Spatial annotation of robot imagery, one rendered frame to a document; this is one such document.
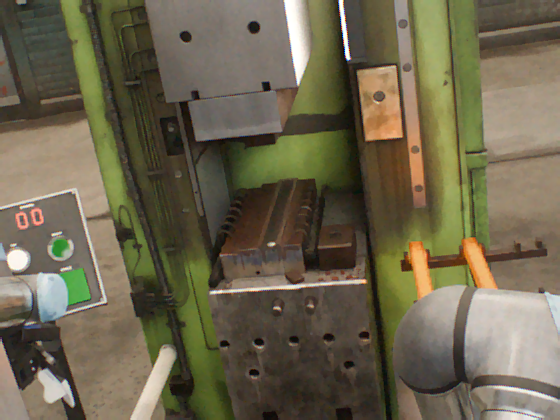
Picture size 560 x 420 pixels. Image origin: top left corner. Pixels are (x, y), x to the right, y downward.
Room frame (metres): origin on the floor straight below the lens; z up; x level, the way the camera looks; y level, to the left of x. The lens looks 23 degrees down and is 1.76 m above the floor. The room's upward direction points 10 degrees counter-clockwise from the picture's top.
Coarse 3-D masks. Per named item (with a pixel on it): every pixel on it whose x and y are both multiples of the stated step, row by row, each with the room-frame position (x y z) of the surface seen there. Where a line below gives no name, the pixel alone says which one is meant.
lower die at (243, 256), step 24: (264, 192) 1.96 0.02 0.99; (312, 192) 1.90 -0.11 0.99; (240, 216) 1.84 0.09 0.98; (264, 216) 1.79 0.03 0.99; (288, 216) 1.75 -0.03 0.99; (240, 240) 1.69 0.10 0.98; (288, 240) 1.61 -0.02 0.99; (240, 264) 1.61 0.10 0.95; (264, 264) 1.60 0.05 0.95; (288, 264) 1.59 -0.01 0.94
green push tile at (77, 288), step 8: (72, 272) 1.54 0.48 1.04; (80, 272) 1.55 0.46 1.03; (64, 280) 1.53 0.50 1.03; (72, 280) 1.53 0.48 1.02; (80, 280) 1.54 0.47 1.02; (72, 288) 1.52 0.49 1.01; (80, 288) 1.53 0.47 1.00; (88, 288) 1.53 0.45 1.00; (72, 296) 1.51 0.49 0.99; (80, 296) 1.52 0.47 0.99; (88, 296) 1.52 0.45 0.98; (72, 304) 1.51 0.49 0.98
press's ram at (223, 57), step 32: (160, 0) 1.62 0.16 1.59; (192, 0) 1.61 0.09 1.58; (224, 0) 1.60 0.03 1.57; (256, 0) 1.59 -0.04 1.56; (288, 0) 1.62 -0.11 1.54; (160, 32) 1.63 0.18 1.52; (192, 32) 1.61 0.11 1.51; (224, 32) 1.60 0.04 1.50; (256, 32) 1.60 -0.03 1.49; (288, 32) 1.57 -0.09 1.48; (160, 64) 1.63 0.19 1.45; (192, 64) 1.62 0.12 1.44; (224, 64) 1.60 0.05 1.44; (256, 64) 1.59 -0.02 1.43; (288, 64) 1.58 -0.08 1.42; (192, 96) 1.63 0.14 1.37
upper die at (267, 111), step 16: (224, 96) 1.61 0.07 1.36; (240, 96) 1.60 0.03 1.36; (256, 96) 1.59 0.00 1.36; (272, 96) 1.59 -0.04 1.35; (288, 96) 1.74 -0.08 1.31; (192, 112) 1.62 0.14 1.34; (208, 112) 1.61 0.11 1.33; (224, 112) 1.61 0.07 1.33; (240, 112) 1.60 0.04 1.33; (256, 112) 1.59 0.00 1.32; (272, 112) 1.59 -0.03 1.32; (288, 112) 1.71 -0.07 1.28; (208, 128) 1.62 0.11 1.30; (224, 128) 1.61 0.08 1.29; (240, 128) 1.60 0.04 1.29; (256, 128) 1.59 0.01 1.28; (272, 128) 1.59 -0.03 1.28
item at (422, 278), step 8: (416, 248) 1.46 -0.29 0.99; (416, 256) 1.42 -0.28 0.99; (424, 256) 1.42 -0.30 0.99; (416, 264) 1.39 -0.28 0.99; (424, 264) 1.38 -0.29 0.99; (416, 272) 1.35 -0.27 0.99; (424, 272) 1.35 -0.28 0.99; (416, 280) 1.32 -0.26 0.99; (424, 280) 1.32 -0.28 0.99; (416, 288) 1.32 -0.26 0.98; (424, 288) 1.28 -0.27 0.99
